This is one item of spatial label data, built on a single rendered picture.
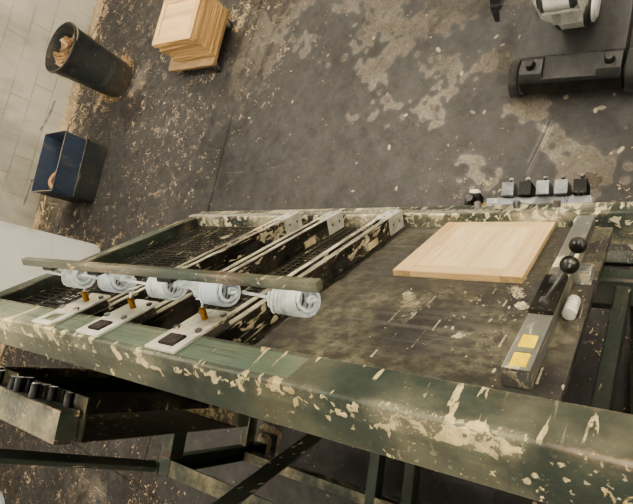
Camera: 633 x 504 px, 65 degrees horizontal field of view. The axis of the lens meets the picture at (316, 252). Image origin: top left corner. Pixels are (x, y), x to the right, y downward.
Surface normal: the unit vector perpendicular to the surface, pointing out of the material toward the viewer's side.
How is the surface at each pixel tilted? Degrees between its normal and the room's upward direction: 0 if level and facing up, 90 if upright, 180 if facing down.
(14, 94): 90
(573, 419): 57
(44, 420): 0
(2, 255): 90
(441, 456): 33
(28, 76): 90
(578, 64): 0
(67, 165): 90
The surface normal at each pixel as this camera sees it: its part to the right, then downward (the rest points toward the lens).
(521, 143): -0.55, -0.22
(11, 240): 0.80, 0.12
